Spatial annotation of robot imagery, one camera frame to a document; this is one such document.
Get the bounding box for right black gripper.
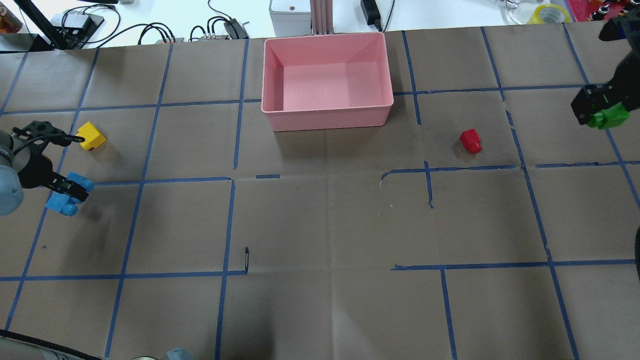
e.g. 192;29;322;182
570;14;640;125

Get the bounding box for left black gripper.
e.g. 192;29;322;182
10;120;92;203

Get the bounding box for blue toy block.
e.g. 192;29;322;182
45;171;95;217

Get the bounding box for green toy block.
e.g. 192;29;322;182
585;102;630;130

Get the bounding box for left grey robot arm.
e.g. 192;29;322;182
0;121;95;217

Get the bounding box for pink plastic box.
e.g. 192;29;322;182
261;32;394;132

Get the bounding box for yellow toy block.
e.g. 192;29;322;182
76;121;107;152

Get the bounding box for yellow tape roll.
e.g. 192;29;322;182
526;3;572;25

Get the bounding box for red toy block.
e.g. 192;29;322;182
459;129;483;154

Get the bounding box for black monitor stand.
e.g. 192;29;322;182
14;0;105;50

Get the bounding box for black power adapter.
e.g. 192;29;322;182
359;0;382;28

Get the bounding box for white square device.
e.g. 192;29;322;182
269;0;312;37

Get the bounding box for black cable hub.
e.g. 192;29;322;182
224;18;249;40

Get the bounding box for aluminium frame post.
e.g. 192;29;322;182
310;0;334;35

